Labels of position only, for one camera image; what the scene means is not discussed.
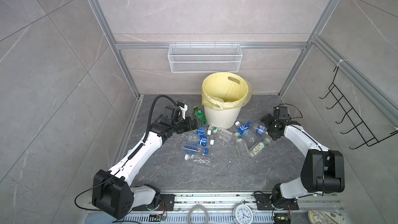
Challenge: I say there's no blue yellow label bottle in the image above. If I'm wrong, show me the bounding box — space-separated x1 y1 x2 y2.
248 122 268 136

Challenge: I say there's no clear tall bottle white cap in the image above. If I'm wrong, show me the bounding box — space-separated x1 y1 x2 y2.
234 132 249 157

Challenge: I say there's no clear square bottle green ring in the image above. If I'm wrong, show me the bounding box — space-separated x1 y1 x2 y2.
209 125 234 142

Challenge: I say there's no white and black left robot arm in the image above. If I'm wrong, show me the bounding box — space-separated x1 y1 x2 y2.
89 94 198 220

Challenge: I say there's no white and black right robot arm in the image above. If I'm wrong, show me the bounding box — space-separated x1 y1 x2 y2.
261 106 345 209

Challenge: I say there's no green bottle near bin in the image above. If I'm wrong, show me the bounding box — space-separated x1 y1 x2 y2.
193 106 207 126

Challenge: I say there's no white bin with yellow bag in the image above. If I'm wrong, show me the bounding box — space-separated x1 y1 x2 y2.
202 72 253 129

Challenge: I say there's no clear bottle green label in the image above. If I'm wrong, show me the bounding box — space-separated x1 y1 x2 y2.
249 138 271 158

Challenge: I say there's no clear bottle blue cap bottom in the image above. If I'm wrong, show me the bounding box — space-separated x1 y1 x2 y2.
182 142 210 155

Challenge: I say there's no blue label bottle white cap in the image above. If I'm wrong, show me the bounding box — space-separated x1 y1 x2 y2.
197 125 215 135

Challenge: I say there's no crushed clear bottle white cap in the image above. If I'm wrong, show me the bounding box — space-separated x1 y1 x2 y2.
184 154 211 167

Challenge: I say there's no clear tube loop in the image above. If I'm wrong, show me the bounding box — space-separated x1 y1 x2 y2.
187 204 210 224

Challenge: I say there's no white analog clock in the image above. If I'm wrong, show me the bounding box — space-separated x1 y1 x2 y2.
233 204 254 224

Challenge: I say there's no white wire mesh basket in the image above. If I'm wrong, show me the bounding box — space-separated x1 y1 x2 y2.
167 44 243 73

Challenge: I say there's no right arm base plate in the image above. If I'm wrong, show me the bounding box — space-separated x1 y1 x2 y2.
253 191 299 211

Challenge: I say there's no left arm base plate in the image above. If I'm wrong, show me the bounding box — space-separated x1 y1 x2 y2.
133 194 176 211

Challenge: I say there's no black wire hook rack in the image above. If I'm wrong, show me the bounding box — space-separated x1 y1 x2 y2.
319 66 398 150

